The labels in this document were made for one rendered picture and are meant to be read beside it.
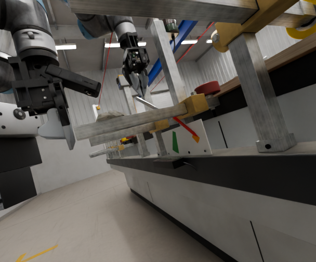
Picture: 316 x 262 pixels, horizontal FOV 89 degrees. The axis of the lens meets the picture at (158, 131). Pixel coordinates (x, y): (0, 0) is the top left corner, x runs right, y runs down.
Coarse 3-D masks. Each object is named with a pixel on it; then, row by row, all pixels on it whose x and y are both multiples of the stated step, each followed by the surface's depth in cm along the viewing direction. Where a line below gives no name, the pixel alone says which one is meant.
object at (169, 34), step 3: (174, 30) 54; (168, 33) 54; (171, 33) 55; (174, 33) 55; (177, 33) 56; (168, 36) 56; (171, 36) 57; (174, 36) 56; (168, 39) 54; (171, 39) 58; (174, 39) 56; (174, 42) 56; (174, 45) 56; (174, 48) 56
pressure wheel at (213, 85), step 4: (204, 84) 50; (208, 84) 50; (212, 84) 50; (216, 84) 50; (196, 88) 52; (200, 88) 51; (204, 88) 50; (208, 88) 50; (212, 88) 50; (216, 88) 50; (196, 92) 52; (200, 92) 51; (204, 92) 50; (208, 92) 50; (212, 92) 50; (216, 92) 52; (208, 96) 52; (212, 96) 52; (212, 112) 53; (216, 116) 53
